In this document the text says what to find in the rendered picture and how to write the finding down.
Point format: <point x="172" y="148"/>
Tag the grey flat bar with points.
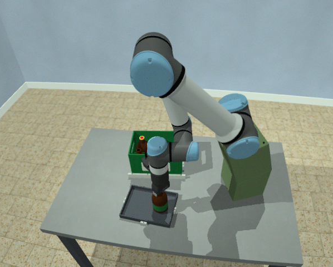
<point x="171" y="176"/>

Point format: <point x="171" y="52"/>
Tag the green bottle crate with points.
<point x="135" y="159"/>

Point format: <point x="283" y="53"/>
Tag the brown bottle with yellow cap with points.
<point x="142" y="144"/>

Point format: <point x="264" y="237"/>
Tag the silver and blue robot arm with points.
<point x="154" y="72"/>

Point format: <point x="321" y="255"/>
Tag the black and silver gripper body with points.
<point x="159" y="177"/>

